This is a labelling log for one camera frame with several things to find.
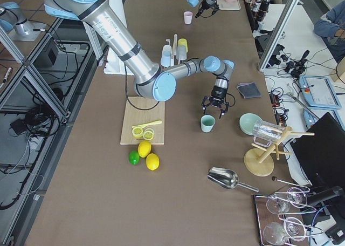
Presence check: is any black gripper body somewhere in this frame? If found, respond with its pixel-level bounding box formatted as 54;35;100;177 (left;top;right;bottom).
206;86;228;109
202;0;216;9

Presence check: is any pink plastic cup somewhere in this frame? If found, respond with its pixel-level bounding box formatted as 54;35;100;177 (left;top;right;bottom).
183;11;193;25

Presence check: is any green plastic cup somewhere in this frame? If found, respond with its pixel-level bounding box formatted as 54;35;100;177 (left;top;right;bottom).
201;115;215;133

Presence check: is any yellow plastic cup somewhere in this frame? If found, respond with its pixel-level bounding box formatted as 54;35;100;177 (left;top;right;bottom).
178;38;188;52

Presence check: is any grey plastic cup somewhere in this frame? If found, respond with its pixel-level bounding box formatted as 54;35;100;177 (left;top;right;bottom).
176;45;187;61

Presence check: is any light blue plastic cup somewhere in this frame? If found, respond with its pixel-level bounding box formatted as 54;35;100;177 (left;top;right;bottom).
161;45;172;57

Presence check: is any green bowl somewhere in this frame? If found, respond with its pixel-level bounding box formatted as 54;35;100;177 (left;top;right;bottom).
239;113;262;135

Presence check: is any grey folded cloth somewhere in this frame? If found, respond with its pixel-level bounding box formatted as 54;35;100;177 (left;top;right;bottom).
236;82;261;99

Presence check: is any clear glass pitcher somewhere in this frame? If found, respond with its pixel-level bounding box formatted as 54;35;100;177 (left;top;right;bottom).
252;120;285;147

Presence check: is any wooden mug tree stand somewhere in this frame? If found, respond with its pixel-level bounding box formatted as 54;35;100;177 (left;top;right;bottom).
244;126;315;177

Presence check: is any lemon slice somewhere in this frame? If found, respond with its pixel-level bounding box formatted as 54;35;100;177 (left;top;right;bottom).
142;128;155;141
132;126;144;139

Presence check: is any wooden cutting board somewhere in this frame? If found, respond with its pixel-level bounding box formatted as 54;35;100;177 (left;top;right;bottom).
120;101;165;145

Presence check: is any yellow plastic knife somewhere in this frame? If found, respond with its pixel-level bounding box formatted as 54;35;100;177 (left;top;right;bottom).
132;120;162;128

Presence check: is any metal scoop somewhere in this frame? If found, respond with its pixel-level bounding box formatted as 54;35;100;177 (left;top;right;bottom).
207;167;259;193

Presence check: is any whole yellow lemon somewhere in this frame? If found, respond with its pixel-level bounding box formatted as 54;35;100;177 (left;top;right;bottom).
146;153;160;171
137;140;151;158

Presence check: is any green lime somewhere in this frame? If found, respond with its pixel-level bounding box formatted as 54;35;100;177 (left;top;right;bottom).
128;151;140;165

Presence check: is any blue teach pendant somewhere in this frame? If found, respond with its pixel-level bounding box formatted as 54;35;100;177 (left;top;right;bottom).
299;76;342;109

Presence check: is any black monitor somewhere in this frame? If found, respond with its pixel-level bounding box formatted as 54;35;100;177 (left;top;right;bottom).
290;113;344;188

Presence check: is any seated person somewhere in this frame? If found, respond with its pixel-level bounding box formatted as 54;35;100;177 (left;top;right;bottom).
313;1;344;63

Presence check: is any black wine glass rack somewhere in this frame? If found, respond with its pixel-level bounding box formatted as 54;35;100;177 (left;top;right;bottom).
253;187;325;245

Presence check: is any white wire cup rack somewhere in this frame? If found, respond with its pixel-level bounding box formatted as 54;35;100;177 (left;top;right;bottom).
165;34;178;66

